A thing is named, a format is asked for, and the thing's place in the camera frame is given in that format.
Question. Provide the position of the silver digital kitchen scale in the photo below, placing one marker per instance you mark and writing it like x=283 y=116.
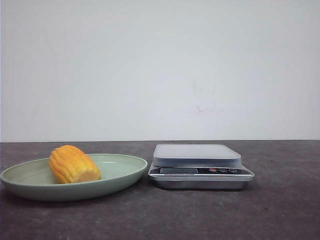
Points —
x=204 y=166

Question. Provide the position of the yellow corn cob piece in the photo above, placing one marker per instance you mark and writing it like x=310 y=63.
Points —
x=69 y=164

